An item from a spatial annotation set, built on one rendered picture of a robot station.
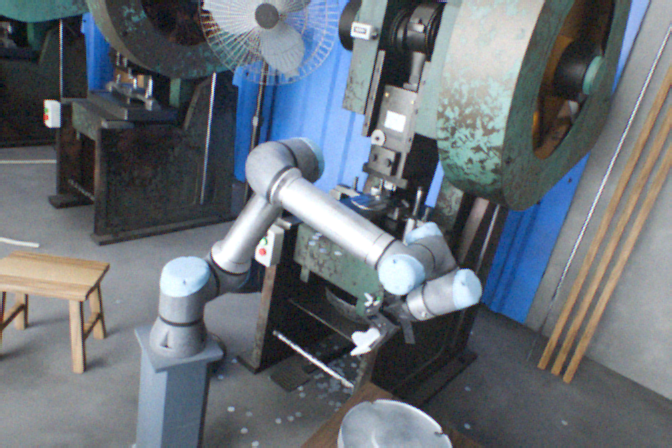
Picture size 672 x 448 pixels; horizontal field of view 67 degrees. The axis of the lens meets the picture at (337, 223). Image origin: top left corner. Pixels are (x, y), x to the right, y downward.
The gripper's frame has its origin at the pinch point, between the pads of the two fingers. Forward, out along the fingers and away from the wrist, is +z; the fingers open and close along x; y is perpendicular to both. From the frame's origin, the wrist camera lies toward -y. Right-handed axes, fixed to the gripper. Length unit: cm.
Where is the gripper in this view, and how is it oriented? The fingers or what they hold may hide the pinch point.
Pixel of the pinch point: (359, 330)
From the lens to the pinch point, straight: 131.4
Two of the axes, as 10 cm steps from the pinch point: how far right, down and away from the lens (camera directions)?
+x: -2.6, 6.9, -6.8
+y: -6.8, -6.3, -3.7
